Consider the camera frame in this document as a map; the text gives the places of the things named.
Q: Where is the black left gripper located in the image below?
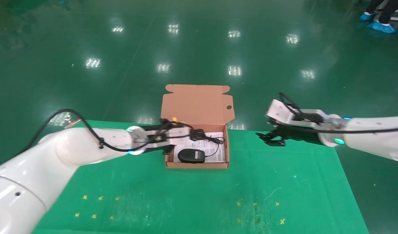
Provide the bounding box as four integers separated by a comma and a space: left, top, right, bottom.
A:
157, 121, 190, 155

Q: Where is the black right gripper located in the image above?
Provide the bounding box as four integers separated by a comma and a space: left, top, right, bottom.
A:
256, 121, 320, 146

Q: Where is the brown cardboard box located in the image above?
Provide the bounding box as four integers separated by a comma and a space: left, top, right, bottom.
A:
161, 84, 235, 169

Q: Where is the white printed paper leaflet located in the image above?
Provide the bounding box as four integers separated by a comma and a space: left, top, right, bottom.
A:
174, 132, 226, 163

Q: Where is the green table mat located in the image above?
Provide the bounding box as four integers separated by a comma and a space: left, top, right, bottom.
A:
32, 120, 370, 234

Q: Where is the person in black trousers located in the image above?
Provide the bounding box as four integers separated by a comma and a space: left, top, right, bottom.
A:
359, 0, 397, 33

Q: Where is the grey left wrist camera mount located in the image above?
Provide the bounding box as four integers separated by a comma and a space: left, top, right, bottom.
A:
144, 126, 190, 147

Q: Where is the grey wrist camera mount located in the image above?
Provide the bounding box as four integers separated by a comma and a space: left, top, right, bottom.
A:
266, 99, 332, 129
144, 126, 190, 147

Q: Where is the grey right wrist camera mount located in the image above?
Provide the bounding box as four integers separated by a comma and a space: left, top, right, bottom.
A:
266, 99, 332, 129

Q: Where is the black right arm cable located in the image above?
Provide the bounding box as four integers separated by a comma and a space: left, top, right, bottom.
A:
279, 93, 398, 134

